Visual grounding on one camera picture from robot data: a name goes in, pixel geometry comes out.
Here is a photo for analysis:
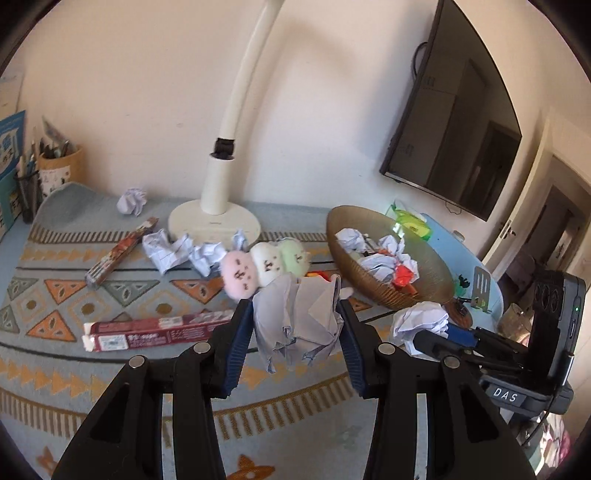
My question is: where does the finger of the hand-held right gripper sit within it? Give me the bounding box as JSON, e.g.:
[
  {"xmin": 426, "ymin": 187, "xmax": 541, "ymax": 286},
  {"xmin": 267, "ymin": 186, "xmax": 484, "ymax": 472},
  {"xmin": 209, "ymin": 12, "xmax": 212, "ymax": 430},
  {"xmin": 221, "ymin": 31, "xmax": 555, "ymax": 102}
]
[
  {"xmin": 412, "ymin": 329, "xmax": 525, "ymax": 377},
  {"xmin": 445, "ymin": 323, "xmax": 529, "ymax": 356}
]

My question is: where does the row of books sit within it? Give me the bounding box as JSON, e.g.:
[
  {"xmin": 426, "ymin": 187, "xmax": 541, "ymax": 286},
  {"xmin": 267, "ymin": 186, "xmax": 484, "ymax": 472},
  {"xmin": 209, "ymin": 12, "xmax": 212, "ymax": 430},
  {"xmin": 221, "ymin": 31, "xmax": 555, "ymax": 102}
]
[{"xmin": 0, "ymin": 69, "xmax": 27, "ymax": 241}]

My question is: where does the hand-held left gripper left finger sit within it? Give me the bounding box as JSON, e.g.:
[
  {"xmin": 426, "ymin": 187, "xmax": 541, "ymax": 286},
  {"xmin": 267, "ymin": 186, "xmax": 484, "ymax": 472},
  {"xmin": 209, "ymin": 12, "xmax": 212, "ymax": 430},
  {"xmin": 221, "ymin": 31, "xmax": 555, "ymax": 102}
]
[{"xmin": 53, "ymin": 299, "xmax": 256, "ymax": 480}]

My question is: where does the green tissue pack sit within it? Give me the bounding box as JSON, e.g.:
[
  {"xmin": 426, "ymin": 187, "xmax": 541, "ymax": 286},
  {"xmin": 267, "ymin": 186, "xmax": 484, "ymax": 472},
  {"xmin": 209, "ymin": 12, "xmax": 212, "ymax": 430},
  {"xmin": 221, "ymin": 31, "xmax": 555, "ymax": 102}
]
[{"xmin": 385, "ymin": 200, "xmax": 435, "ymax": 241}]

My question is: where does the white door with frame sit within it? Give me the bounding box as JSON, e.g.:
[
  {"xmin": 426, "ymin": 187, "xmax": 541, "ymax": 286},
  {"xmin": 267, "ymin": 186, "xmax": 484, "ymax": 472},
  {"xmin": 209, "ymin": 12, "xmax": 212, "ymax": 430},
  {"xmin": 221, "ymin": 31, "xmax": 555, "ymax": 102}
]
[{"xmin": 480, "ymin": 115, "xmax": 591, "ymax": 287}]

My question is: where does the black wall television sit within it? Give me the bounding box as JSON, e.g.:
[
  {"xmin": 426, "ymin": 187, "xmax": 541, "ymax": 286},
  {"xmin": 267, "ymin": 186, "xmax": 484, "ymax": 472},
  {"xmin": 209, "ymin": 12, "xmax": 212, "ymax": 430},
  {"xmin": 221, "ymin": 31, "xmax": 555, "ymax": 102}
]
[{"xmin": 379, "ymin": 0, "xmax": 523, "ymax": 222}]

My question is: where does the orange snack bag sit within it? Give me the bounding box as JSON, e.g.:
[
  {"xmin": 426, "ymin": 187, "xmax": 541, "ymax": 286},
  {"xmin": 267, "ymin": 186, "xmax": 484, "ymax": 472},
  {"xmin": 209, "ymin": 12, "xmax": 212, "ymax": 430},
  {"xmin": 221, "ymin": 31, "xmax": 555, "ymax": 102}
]
[{"xmin": 392, "ymin": 263, "xmax": 419, "ymax": 289}]

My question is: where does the patterned blue-grey table mat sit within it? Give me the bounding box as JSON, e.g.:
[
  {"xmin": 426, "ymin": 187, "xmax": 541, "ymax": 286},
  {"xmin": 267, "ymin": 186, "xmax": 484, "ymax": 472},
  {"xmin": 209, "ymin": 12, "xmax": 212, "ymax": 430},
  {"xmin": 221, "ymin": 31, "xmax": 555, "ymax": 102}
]
[{"xmin": 0, "ymin": 181, "xmax": 416, "ymax": 480}]

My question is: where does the beige pen holder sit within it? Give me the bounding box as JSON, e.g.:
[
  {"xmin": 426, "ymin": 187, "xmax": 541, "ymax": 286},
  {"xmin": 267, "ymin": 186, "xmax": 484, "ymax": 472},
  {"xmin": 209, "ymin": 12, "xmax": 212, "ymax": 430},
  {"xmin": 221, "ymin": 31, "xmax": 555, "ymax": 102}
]
[{"xmin": 37, "ymin": 147, "xmax": 84, "ymax": 199}]

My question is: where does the long dark red box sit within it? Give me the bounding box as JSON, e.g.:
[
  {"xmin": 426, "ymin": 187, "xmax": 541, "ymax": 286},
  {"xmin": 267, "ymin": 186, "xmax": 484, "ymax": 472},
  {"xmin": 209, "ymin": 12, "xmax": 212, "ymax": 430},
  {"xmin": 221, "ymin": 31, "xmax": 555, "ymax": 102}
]
[
  {"xmin": 84, "ymin": 217, "xmax": 160, "ymax": 291},
  {"xmin": 82, "ymin": 308, "xmax": 236, "ymax": 354}
]

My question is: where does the brown round coaster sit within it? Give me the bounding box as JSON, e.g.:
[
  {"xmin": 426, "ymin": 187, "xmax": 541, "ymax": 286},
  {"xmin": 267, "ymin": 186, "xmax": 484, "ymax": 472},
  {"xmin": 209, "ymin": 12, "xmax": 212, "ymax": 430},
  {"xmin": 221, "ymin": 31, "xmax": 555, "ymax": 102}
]
[{"xmin": 450, "ymin": 298, "xmax": 474, "ymax": 324}]

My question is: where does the large pastel three-ball plush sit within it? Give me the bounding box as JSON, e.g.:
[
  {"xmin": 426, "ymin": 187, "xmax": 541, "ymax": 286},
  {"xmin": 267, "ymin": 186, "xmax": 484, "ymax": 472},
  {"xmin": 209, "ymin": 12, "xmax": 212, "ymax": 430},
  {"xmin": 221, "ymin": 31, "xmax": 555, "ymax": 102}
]
[{"xmin": 219, "ymin": 237, "xmax": 311, "ymax": 303}]

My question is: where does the golden ribbed bowl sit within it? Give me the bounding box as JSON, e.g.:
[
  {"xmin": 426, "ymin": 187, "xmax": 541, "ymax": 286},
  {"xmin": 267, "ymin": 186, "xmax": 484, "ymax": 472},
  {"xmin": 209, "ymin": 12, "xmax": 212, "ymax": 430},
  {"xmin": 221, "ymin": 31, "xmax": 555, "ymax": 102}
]
[{"xmin": 326, "ymin": 205, "xmax": 455, "ymax": 309}]

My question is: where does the black mesh pen holder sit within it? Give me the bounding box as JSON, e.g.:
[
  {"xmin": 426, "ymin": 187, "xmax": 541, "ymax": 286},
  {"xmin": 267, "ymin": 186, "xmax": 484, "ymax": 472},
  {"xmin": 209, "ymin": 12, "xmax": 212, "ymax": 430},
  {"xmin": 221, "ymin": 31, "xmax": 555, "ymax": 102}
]
[{"xmin": 13, "ymin": 168, "xmax": 43, "ymax": 224}]

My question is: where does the bundle of pens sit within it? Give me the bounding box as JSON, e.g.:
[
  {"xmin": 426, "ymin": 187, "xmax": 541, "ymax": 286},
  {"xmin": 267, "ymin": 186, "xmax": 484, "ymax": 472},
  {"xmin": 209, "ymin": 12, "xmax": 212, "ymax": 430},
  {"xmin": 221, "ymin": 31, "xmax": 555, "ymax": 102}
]
[
  {"xmin": 16, "ymin": 127, "xmax": 42, "ymax": 176},
  {"xmin": 39, "ymin": 115, "xmax": 77, "ymax": 160}
]

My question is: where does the clear glass cup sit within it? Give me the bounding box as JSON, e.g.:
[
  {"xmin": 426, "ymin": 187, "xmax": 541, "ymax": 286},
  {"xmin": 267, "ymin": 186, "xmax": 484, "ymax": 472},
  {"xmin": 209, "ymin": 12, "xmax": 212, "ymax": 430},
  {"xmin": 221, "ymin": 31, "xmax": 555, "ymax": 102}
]
[{"xmin": 496, "ymin": 302, "xmax": 532, "ymax": 342}]

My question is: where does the grey phone stand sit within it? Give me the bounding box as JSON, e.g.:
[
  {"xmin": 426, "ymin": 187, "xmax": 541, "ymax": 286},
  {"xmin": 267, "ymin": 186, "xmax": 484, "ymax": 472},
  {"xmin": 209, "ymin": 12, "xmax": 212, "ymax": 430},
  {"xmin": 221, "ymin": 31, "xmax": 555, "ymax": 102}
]
[{"xmin": 471, "ymin": 265, "xmax": 494, "ymax": 315}]

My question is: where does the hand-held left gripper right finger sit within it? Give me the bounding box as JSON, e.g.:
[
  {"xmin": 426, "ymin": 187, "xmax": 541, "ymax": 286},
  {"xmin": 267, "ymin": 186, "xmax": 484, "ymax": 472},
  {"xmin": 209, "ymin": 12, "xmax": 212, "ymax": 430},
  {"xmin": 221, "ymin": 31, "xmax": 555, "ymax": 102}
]
[{"xmin": 338, "ymin": 299, "xmax": 539, "ymax": 480}]

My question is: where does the white desk lamp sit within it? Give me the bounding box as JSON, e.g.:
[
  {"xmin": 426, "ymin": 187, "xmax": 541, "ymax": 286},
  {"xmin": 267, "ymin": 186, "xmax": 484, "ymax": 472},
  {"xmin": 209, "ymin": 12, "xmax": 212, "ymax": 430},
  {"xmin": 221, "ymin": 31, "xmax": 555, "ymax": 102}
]
[{"xmin": 167, "ymin": 0, "xmax": 289, "ymax": 243}]

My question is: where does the black television cable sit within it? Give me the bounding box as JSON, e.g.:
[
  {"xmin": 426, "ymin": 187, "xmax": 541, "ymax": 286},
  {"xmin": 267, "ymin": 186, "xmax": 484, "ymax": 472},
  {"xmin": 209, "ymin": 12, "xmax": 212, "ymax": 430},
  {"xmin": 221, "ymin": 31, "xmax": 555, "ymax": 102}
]
[{"xmin": 411, "ymin": 41, "xmax": 430, "ymax": 88}]

